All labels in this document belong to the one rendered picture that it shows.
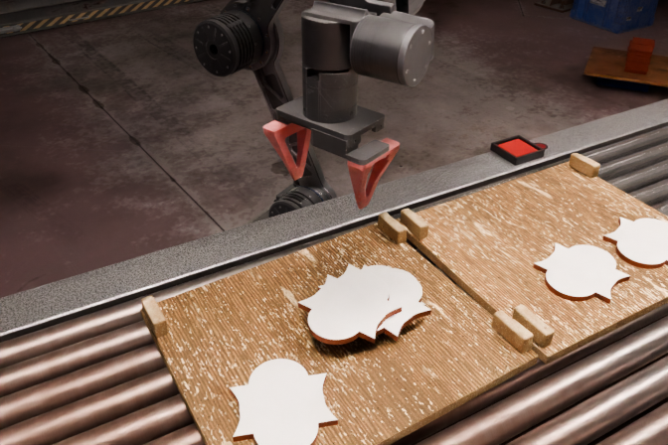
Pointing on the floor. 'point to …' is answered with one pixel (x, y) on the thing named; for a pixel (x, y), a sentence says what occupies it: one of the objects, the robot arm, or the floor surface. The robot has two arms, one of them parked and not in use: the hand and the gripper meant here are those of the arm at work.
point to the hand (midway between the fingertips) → (329, 186)
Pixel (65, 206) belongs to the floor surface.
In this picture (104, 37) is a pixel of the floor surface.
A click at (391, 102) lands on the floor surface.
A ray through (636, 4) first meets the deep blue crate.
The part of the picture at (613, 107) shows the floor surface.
